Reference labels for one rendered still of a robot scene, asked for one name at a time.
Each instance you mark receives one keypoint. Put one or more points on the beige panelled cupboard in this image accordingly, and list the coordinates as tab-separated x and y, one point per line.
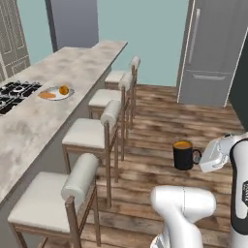
11	38

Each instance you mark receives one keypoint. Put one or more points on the black coffee mug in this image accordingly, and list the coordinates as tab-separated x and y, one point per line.
182	158

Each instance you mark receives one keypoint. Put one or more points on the grey tall panel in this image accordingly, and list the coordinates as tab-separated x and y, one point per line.
74	22

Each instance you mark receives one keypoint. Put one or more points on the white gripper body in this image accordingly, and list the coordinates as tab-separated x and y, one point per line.
212	156

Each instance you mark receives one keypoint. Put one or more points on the white breakfast plate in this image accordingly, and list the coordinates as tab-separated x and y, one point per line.
58	94

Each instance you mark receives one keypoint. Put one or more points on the grey steel fridge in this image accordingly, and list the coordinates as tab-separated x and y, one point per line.
213	48

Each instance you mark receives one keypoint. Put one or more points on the orange round fruit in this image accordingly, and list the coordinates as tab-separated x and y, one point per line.
64	89

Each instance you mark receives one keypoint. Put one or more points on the white cushioned wooden bar stool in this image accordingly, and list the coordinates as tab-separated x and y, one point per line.
116	76
42	200
84	132
104	98

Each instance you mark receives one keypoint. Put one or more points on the orange flat pastry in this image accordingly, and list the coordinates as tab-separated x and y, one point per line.
47	95

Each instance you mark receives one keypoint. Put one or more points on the dark tall cabinet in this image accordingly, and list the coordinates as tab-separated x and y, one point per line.
240	93

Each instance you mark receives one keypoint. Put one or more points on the black gas hob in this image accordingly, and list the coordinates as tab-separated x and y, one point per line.
14	93

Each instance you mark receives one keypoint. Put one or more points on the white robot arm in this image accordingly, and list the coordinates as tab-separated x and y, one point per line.
180	210

